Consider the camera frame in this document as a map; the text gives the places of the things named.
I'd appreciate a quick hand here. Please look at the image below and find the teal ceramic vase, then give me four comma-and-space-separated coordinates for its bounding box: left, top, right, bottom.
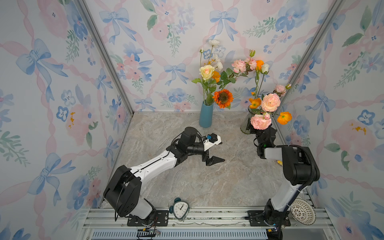
199, 101, 214, 128

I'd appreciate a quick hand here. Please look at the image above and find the orange sunflower stem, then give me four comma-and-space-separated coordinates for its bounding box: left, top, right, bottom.
213, 89, 234, 109

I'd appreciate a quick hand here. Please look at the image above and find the white flower stem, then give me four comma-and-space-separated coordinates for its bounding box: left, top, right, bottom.
199, 39, 224, 103

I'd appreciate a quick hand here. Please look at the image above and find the orange poppy flower stem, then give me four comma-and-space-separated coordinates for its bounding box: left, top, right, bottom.
208, 58, 223, 104

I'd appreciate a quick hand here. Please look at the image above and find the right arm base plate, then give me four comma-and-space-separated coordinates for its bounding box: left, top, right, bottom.
244, 210, 291, 228

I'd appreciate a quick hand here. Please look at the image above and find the clear glass vase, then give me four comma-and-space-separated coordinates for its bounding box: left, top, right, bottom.
240, 106, 256, 135

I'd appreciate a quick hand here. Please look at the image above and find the cream yellow rose stem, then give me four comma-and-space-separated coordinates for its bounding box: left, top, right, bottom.
192, 65, 217, 106

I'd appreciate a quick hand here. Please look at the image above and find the orange ranunculus flower bunch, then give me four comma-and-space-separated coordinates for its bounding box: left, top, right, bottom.
249, 98, 292, 125

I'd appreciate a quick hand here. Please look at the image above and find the teal alarm clock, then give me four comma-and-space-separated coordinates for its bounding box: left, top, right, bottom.
169, 198, 190, 222

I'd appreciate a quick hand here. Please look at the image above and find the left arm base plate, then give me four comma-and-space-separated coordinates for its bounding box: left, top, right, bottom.
127, 210, 169, 228

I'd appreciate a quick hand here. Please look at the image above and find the white round perforated disc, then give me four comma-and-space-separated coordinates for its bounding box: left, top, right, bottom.
290, 199, 316, 226

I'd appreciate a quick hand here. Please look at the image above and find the pink carnation flower stem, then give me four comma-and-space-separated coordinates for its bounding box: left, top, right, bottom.
217, 50, 260, 90

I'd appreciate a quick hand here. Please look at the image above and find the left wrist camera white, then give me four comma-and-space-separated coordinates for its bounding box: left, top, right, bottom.
203, 133, 222, 152

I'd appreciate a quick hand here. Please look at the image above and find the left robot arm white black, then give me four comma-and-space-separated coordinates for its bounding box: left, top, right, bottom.
103, 127, 224, 226

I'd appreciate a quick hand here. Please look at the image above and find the orange rose bud stem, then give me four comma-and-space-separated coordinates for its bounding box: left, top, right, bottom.
253, 60, 264, 99

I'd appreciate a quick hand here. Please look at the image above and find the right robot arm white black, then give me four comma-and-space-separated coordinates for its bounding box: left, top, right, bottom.
247, 127, 320, 226

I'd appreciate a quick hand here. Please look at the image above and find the pink rose flower stem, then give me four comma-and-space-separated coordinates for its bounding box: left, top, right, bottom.
261, 84, 292, 113

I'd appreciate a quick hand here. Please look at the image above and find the aluminium rail frame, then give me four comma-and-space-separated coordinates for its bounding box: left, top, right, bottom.
79, 206, 340, 240

